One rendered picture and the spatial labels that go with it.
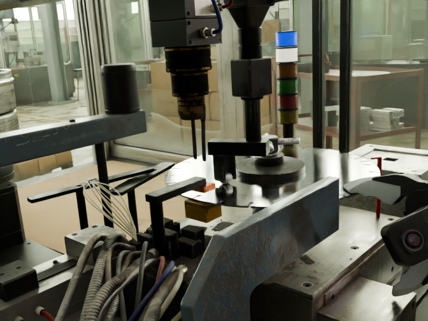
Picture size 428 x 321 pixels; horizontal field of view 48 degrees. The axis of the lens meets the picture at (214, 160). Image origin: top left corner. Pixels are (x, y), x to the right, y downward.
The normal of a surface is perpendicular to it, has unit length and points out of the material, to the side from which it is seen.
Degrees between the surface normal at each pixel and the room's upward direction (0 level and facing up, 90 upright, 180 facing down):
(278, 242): 90
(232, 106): 90
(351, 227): 0
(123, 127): 90
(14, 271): 0
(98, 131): 90
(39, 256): 0
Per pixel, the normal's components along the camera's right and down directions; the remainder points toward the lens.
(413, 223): 0.00, -0.21
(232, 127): -0.66, 0.22
